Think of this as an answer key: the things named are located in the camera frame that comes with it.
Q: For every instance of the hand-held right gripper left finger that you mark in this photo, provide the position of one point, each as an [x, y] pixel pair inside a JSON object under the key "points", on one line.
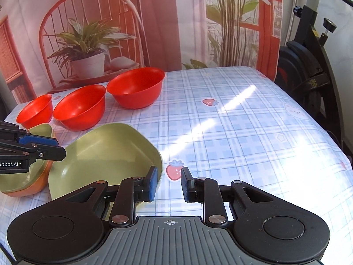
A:
{"points": [[153, 183]]}

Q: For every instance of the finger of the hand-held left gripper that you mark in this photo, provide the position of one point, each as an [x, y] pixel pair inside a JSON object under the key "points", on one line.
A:
{"points": [[49, 153], [38, 140]]}

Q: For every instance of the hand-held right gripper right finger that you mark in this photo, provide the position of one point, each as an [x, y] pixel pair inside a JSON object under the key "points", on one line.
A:
{"points": [[186, 188]]}

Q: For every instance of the small green plate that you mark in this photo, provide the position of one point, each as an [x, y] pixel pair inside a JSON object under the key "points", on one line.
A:
{"points": [[19, 182]]}

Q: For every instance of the large green plate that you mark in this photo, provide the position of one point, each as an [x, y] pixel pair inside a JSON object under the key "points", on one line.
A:
{"points": [[104, 154]]}

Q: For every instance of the small red bowl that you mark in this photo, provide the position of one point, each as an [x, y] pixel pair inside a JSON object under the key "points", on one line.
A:
{"points": [[37, 110]]}

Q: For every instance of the orange plate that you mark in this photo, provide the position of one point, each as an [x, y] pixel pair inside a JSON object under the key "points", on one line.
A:
{"points": [[34, 189]]}

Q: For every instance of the medium red bowl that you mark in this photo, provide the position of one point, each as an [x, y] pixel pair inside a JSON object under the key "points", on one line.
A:
{"points": [[80, 107]]}

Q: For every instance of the plaid strawberry tablecloth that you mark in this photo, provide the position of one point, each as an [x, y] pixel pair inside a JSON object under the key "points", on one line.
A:
{"points": [[237, 143]]}

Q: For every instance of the large red bowl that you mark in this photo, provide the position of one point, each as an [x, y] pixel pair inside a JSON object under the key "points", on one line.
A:
{"points": [[138, 88]]}

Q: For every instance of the printed backdrop cloth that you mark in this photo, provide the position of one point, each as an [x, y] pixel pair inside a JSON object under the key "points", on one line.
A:
{"points": [[165, 19]]}

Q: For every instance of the black exercise bike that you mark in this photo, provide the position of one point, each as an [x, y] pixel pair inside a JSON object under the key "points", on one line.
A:
{"points": [[306, 69]]}

